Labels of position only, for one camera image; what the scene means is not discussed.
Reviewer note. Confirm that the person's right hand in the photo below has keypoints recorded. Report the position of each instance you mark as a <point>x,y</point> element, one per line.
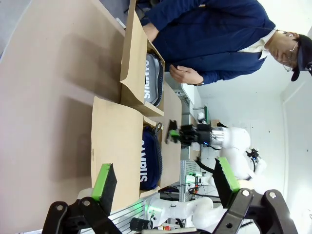
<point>151,31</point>

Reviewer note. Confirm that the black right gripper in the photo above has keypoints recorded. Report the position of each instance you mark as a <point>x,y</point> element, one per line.
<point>197,135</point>

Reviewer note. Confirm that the navy CAMPUS pencil case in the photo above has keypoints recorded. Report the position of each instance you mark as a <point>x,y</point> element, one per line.
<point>150,161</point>

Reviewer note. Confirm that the small open cardboard box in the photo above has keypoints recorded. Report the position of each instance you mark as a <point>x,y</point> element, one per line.
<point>132,48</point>

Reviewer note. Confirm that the black cylinder object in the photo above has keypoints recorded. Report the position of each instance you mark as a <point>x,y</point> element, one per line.
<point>141,223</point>

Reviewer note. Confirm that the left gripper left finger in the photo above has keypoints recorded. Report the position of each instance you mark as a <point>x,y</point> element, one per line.
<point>104,185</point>

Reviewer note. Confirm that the large open cardboard box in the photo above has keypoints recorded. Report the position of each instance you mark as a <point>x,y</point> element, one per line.
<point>114,146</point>

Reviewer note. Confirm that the grey shoe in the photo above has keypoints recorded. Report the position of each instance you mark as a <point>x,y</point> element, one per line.
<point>152,78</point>

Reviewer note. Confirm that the aluminium profile frame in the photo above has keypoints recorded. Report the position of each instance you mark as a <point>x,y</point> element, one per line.
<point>129,208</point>

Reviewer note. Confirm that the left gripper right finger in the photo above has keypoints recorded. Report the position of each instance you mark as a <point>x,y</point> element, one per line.
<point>231,190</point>

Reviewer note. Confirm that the person's left hand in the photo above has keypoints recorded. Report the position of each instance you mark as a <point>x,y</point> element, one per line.
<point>185,74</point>

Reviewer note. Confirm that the person in navy coat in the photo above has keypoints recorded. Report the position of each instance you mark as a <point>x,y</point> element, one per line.
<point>214,36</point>

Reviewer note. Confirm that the upright aluminium frame post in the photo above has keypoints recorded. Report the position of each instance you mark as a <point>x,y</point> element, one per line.
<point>187,180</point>

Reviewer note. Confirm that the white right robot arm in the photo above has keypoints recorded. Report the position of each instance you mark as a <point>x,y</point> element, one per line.
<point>234,146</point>

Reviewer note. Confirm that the thin-rimmed glasses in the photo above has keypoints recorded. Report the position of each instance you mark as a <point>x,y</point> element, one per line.
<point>292,52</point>

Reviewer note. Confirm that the black cap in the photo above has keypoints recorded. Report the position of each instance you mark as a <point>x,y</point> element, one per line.
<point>303,56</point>

